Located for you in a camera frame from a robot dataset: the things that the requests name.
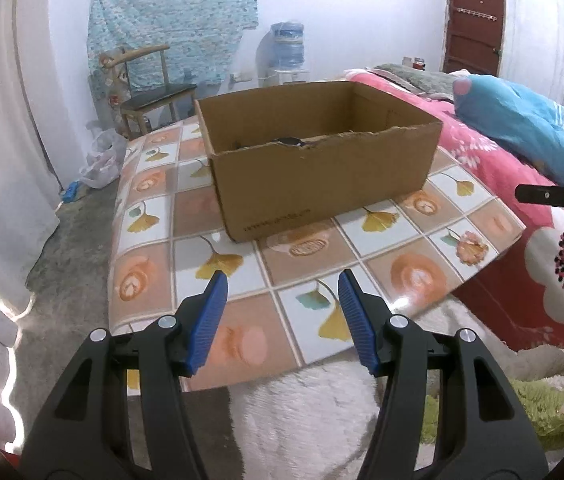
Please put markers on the red jar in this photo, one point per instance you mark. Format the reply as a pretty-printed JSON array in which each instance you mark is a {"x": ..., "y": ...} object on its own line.
[{"x": 418, "y": 64}]

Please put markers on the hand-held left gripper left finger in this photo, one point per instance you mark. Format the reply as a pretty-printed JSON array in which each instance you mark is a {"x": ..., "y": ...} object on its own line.
[{"x": 209, "y": 325}]

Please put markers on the brown cardboard box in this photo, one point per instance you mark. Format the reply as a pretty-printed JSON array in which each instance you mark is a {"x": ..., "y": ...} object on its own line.
[{"x": 322, "y": 180}]

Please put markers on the pink floral blanket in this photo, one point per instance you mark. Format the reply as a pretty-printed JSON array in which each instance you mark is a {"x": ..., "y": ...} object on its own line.
[{"x": 487, "y": 170}]

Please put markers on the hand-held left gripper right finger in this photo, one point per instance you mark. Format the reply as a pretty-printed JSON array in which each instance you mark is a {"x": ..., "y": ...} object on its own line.
[{"x": 357, "y": 325}]

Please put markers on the beige patterned cloth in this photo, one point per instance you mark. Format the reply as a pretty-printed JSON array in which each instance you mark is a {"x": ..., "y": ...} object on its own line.
[{"x": 109, "y": 95}]

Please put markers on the wooden chair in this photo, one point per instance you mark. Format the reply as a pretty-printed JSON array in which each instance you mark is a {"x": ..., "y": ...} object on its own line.
[{"x": 161, "y": 96}]

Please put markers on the white plastic bag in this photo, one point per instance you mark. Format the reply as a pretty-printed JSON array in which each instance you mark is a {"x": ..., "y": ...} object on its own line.
[{"x": 101, "y": 160}]

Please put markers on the teal patterned wall cloth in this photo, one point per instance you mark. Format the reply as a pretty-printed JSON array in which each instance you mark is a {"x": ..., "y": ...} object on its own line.
[{"x": 171, "y": 10}]

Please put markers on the blue pillow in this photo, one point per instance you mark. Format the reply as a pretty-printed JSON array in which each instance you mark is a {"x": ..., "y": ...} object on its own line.
[{"x": 522, "y": 115}]

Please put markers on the blue water bottle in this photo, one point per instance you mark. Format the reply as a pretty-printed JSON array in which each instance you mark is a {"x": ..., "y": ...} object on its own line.
[{"x": 287, "y": 45}]

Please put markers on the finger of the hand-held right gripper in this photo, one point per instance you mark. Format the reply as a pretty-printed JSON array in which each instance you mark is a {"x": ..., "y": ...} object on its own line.
[{"x": 547, "y": 194}]

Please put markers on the grey green blanket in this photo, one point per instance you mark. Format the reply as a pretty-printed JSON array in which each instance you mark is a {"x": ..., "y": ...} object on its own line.
[{"x": 412, "y": 80}]

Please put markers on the white power strip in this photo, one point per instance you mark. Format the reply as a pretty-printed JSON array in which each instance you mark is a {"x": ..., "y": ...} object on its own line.
[{"x": 241, "y": 77}]

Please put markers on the white curtain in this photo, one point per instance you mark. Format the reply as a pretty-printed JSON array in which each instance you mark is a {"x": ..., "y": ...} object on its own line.
[{"x": 1, "y": 160}]

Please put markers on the brown wooden door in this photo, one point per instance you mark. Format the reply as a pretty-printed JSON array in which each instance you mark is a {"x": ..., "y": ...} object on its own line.
[{"x": 472, "y": 30}]

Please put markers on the white water dispenser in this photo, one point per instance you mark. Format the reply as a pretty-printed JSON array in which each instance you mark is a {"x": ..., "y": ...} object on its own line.
[{"x": 282, "y": 76}]

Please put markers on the small blue object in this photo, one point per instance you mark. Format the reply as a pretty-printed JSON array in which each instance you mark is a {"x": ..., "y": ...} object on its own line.
[{"x": 70, "y": 191}]

